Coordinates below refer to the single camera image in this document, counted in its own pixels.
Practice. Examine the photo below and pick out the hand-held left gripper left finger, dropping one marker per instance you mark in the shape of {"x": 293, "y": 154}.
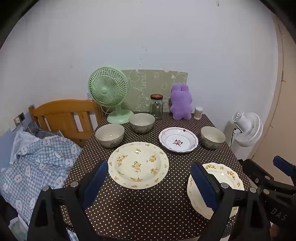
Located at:
{"x": 97, "y": 183}

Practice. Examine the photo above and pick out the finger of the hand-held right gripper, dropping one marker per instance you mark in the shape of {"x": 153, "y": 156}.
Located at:
{"x": 283, "y": 165}
{"x": 255, "y": 172}

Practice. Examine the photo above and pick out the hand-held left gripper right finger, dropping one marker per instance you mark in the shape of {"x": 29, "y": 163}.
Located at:
{"x": 204, "y": 187}

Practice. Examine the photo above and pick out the scalloped yellow floral plate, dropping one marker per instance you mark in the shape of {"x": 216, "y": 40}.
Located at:
{"x": 229, "y": 176}

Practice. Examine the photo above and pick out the large yellow floral plate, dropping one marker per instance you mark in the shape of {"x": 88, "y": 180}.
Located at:
{"x": 138, "y": 162}

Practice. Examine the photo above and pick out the grey-green ceramic bowl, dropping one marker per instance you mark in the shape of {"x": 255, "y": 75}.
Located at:
{"x": 212, "y": 135}
{"x": 108, "y": 133}
{"x": 141, "y": 121}

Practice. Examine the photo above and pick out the white plate with red motif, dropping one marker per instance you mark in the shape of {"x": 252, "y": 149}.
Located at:
{"x": 171, "y": 139}

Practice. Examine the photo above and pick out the white fan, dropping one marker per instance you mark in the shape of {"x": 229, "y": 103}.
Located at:
{"x": 249, "y": 129}

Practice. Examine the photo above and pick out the beige wooden door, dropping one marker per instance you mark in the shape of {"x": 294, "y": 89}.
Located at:
{"x": 284, "y": 115}

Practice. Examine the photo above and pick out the brown polka dot tablecloth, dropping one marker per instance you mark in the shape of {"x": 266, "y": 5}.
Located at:
{"x": 143, "y": 208}

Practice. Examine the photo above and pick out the blue checked blanket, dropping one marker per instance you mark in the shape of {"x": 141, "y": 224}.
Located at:
{"x": 37, "y": 162}

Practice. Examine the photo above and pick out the grey bedding cloth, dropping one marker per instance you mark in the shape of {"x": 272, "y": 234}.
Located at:
{"x": 41, "y": 134}

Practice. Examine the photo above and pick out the toothpick holder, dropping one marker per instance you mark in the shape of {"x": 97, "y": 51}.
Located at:
{"x": 198, "y": 113}

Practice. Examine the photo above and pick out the wooden bed headboard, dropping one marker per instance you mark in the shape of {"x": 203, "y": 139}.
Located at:
{"x": 60, "y": 109}

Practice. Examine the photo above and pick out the purple plush toy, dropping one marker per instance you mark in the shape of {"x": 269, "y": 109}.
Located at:
{"x": 181, "y": 104}

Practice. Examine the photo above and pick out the green desk fan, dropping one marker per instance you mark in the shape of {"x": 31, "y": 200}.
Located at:
{"x": 105, "y": 91}

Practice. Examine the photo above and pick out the glass jar with red lid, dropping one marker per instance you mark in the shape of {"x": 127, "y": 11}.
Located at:
{"x": 156, "y": 109}

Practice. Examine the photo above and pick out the green sheep print board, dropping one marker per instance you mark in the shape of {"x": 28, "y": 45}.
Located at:
{"x": 152, "y": 85}

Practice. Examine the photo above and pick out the wall socket panel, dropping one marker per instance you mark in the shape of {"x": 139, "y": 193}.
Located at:
{"x": 22, "y": 116}
{"x": 17, "y": 121}

